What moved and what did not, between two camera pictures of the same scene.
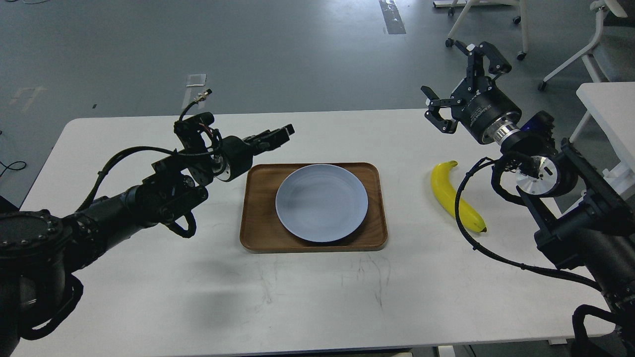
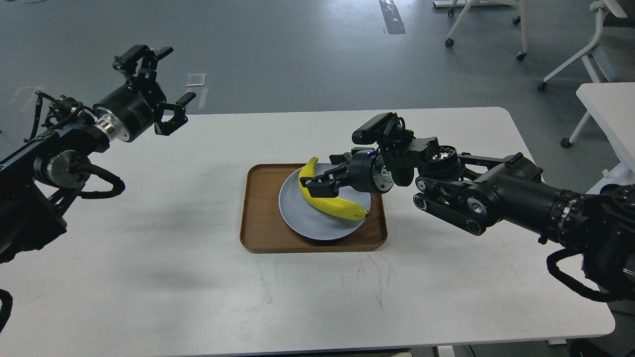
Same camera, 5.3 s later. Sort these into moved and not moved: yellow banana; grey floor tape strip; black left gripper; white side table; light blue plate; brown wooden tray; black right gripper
Moved: black left gripper; black right gripper; yellow banana
Not moved: white side table; light blue plate; brown wooden tray; grey floor tape strip
